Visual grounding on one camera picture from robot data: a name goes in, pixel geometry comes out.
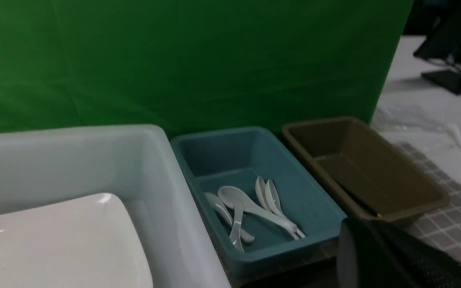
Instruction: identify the white ceramic spoon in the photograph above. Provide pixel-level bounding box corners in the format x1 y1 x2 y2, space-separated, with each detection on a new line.
229 204 245 253

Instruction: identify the black chopsticks pair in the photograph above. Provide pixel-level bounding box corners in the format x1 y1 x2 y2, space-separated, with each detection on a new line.
335 180 383 218

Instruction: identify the white square rice plate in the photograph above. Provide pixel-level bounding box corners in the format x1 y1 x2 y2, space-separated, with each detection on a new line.
0 193 154 288

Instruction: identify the white spoon centre long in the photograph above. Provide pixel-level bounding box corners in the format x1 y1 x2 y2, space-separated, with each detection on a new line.
217 186 298 233

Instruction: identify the white spoon back right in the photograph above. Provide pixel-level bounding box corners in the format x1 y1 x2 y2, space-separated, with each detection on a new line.
255 176 271 212

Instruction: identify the white spoon front right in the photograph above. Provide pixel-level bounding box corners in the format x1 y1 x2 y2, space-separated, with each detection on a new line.
264 179 293 223

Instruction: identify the white spoon far left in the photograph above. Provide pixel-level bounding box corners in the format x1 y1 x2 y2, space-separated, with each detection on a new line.
205 193 255 244

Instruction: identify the teal plastic bin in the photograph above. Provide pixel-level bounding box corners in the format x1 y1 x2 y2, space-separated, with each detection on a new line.
171 126 346 276

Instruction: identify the green backdrop cloth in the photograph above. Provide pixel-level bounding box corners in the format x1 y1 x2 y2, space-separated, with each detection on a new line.
0 0 412 136

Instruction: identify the brown plastic bin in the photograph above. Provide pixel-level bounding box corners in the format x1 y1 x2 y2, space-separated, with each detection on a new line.
282 117 450 225

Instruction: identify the black serving tray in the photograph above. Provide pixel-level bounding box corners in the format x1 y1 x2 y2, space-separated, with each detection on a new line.
245 218 461 288

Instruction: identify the large white plastic bin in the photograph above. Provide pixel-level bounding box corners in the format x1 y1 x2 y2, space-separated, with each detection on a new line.
0 124 231 288

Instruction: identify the clear plastic wrap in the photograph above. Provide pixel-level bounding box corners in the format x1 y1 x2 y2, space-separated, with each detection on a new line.
372 103 461 150

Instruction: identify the grey checked tablecloth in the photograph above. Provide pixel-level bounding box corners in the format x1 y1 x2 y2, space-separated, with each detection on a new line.
395 142 461 263

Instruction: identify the black monitor stand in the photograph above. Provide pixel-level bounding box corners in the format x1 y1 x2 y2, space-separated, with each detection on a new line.
413 5 461 96

